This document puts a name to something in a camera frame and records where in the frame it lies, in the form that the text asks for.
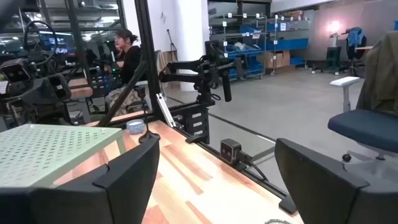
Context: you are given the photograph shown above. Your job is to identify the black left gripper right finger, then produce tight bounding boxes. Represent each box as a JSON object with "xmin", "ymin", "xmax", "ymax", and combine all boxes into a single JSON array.
[{"xmin": 274, "ymin": 138, "xmax": 398, "ymax": 224}]

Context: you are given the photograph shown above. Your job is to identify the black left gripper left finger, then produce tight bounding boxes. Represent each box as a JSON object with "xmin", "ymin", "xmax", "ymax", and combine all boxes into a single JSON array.
[{"xmin": 0, "ymin": 136, "xmax": 161, "ymax": 224}]

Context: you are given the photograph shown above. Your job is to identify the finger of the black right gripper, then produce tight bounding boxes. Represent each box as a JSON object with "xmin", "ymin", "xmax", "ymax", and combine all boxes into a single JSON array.
[
  {"xmin": 221, "ymin": 70, "xmax": 233, "ymax": 103},
  {"xmin": 234, "ymin": 57, "xmax": 247, "ymax": 79}
]

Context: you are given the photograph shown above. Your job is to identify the blue bin storage rack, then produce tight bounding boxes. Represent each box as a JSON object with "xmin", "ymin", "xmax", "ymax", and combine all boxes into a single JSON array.
[
  {"xmin": 208, "ymin": 12, "xmax": 268, "ymax": 82},
  {"xmin": 266, "ymin": 14, "xmax": 312, "ymax": 77}
]

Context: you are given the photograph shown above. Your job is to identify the cardboard box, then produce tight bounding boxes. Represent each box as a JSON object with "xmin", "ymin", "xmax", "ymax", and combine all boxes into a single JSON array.
[{"xmin": 257, "ymin": 50, "xmax": 292, "ymax": 70}]

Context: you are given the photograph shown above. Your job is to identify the black tripod stand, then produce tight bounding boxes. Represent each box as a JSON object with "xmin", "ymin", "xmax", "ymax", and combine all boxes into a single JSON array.
[{"xmin": 165, "ymin": 28, "xmax": 179, "ymax": 63}]

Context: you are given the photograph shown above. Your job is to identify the person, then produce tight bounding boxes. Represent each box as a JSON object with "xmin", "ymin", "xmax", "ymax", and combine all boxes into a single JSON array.
[{"xmin": 104, "ymin": 28, "xmax": 147, "ymax": 116}]

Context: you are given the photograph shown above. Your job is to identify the green perforated metal shelf riser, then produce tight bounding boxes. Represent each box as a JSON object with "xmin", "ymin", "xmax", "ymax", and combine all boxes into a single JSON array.
[{"xmin": 0, "ymin": 123, "xmax": 127, "ymax": 189}]

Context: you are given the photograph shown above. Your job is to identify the office chair with blue jacket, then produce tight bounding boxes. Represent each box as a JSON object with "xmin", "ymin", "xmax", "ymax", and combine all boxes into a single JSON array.
[{"xmin": 341, "ymin": 27, "xmax": 368, "ymax": 76}]

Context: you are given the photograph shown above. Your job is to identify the olive jacket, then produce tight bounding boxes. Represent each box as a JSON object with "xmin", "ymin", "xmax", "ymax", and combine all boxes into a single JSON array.
[{"xmin": 356, "ymin": 30, "xmax": 398, "ymax": 113}]

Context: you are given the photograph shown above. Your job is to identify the black neighbouring robot rig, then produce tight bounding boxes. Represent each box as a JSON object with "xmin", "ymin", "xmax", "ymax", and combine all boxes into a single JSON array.
[{"xmin": 0, "ymin": 20, "xmax": 74, "ymax": 126}]

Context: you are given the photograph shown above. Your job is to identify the small black table camera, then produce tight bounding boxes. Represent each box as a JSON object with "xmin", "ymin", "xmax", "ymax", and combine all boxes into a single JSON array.
[{"xmin": 219, "ymin": 138, "xmax": 243, "ymax": 166}]

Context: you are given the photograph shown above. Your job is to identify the black aluminium table frame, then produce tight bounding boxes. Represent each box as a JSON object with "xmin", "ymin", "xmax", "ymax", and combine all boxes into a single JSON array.
[{"xmin": 96, "ymin": 0, "xmax": 298, "ymax": 215}]

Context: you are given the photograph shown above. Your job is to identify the black camera cable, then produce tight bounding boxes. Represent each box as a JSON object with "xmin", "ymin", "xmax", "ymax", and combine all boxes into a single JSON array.
[{"xmin": 241, "ymin": 154, "xmax": 270, "ymax": 182}]

